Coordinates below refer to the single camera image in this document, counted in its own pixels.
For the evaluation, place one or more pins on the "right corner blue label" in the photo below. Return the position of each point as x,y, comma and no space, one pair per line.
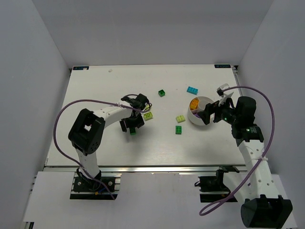
222,66

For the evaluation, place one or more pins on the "cyan long lego brick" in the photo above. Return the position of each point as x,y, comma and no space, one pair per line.
192,90

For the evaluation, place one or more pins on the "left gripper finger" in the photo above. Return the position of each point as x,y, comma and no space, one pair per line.
139,123
123,126

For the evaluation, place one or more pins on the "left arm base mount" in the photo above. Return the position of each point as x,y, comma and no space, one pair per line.
84,188

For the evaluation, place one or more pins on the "corner blue label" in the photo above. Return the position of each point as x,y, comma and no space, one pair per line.
222,66
80,68

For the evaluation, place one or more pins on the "aluminium table rail front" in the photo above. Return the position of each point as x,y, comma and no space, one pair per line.
150,169

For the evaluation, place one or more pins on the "white divided round container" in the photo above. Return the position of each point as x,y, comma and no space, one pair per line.
203,101

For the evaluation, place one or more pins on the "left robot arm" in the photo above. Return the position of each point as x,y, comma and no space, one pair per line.
87,130

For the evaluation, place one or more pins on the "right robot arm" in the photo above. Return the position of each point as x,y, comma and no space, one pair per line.
262,206

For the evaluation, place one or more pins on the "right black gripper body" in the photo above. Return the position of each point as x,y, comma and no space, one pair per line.
215,113

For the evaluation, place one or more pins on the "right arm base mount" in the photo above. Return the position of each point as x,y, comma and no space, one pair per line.
212,188

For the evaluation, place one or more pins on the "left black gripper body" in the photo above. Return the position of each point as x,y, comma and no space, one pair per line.
130,123

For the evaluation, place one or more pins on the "left corner blue label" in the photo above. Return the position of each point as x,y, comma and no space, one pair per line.
80,68

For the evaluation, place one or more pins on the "dark green small lego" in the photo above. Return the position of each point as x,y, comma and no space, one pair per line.
161,93

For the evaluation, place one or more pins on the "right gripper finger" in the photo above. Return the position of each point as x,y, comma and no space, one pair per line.
210,108
205,117

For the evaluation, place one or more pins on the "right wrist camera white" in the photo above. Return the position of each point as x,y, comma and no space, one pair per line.
224,95

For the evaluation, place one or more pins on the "green lego brick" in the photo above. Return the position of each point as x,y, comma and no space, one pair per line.
132,131

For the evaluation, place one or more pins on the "orange long lego brick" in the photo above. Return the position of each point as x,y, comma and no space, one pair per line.
194,104

